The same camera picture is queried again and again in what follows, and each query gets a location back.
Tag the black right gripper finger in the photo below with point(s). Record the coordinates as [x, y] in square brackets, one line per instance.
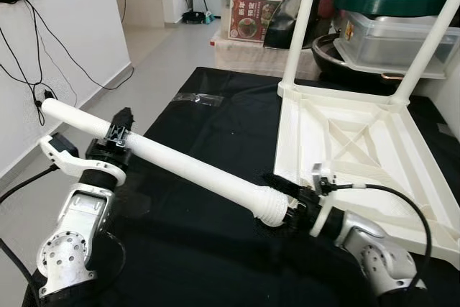
[286, 188]

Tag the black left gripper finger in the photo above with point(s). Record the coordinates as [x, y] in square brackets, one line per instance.
[123, 124]

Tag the white plastic children table top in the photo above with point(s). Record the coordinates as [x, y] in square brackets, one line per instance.
[359, 141]

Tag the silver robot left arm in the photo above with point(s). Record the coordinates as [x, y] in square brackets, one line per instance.
[72, 228]

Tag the clear tape strip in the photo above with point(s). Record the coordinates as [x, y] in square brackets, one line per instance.
[198, 99]

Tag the black tablecloth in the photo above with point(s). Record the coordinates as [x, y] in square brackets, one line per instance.
[215, 264]

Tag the black wok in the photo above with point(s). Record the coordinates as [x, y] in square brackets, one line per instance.
[327, 59]

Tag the red printed carton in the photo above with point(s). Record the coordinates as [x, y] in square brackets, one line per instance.
[251, 21]

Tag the clear plastic storage box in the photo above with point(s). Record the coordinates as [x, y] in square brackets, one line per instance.
[388, 41]

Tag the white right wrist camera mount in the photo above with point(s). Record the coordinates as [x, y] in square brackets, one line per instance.
[320, 177]

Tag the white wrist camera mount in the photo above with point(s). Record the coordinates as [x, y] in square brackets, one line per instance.
[320, 177]
[61, 159]

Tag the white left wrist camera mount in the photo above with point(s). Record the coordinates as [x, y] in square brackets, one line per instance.
[61, 159]

